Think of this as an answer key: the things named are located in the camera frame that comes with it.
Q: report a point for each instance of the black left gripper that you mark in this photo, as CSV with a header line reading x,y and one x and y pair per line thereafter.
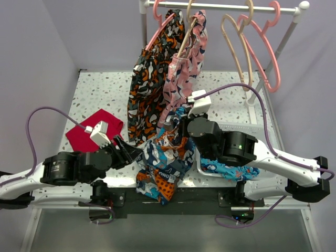
x,y
130,154

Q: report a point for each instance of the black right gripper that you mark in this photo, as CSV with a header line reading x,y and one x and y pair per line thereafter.
x,y
184,132

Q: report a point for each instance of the blue orange patterned shorts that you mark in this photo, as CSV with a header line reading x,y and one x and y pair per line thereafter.
x,y
166,158

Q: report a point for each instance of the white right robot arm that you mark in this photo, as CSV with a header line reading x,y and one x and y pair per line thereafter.
x,y
295,176

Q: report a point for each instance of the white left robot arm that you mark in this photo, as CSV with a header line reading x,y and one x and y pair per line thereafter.
x,y
67,169

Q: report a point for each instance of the pink patterned shorts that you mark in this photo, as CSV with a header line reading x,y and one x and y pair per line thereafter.
x,y
186,65

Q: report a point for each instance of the black orange camouflage shorts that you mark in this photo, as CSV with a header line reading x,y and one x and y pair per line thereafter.
x,y
145,102

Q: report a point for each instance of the light blue shark shorts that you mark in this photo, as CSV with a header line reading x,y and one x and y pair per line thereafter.
x,y
230,173

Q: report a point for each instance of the wooden hanger with shorts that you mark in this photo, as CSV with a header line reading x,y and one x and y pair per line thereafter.
x,y
191,21

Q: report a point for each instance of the pink hanger left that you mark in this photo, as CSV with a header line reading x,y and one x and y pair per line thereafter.
x,y
157,29

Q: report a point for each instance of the empty pink hanger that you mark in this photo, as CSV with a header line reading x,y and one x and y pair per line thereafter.
x,y
267,50

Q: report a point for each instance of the empty wooden hanger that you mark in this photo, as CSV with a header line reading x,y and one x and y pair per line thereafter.
x,y
239,28

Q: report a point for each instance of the red folded cloth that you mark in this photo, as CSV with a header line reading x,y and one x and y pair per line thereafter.
x,y
80,141

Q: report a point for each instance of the white plastic basket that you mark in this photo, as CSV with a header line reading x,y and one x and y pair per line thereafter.
x,y
252,129

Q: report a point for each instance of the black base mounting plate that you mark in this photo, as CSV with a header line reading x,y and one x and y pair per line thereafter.
x,y
185,201

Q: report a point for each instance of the white clothes rack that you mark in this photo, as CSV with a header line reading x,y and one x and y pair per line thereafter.
x,y
296,12

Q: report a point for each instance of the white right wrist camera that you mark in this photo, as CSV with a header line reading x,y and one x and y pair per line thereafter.
x,y
200,103

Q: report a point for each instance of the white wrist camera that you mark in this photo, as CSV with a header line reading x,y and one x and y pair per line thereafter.
x,y
200,103
98,134

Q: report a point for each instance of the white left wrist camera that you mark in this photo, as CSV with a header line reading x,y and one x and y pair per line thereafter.
x,y
98,134

